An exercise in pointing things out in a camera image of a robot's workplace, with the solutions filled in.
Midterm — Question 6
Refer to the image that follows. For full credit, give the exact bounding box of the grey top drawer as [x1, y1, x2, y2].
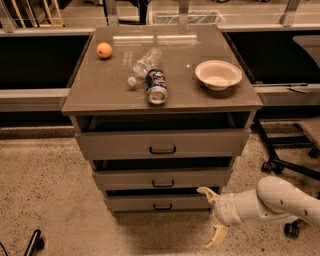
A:
[76, 129, 250, 160]

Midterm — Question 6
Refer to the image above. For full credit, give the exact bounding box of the black chair leg with caster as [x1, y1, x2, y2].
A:
[24, 229, 45, 256]

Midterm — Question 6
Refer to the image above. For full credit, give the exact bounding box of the grey bottom drawer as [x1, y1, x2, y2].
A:
[105, 195, 213, 212]

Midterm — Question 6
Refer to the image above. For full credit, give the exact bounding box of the grey middle drawer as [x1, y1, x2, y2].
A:
[93, 167, 233, 190]

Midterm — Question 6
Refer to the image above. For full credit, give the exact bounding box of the blue soda can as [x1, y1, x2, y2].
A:
[146, 68, 168, 105]

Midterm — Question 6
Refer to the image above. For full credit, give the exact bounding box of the wooden chair frame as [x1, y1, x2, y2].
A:
[8, 0, 65, 28]

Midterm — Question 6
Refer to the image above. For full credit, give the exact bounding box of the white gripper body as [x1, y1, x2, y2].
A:
[214, 193, 242, 227]

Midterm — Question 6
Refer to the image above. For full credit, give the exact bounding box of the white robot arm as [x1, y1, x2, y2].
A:
[197, 176, 320, 249]

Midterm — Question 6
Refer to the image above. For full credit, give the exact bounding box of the clear plastic water bottle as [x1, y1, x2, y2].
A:
[127, 47, 162, 87]

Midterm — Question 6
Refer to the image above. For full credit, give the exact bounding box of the white paper bowl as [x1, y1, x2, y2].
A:
[195, 60, 242, 91]

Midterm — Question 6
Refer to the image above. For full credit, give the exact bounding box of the grey drawer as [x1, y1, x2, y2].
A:
[93, 167, 233, 190]
[105, 195, 213, 212]
[76, 129, 250, 160]

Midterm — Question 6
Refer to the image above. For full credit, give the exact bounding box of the orange fruit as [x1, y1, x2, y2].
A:
[96, 42, 112, 59]

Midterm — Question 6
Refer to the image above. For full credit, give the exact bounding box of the grey drawer cabinet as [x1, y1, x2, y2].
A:
[63, 25, 262, 200]

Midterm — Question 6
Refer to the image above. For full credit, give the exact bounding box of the wire mesh basket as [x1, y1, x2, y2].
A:
[146, 10, 225, 25]

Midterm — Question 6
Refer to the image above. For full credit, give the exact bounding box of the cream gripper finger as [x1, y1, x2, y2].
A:
[197, 187, 219, 205]
[205, 224, 228, 249]

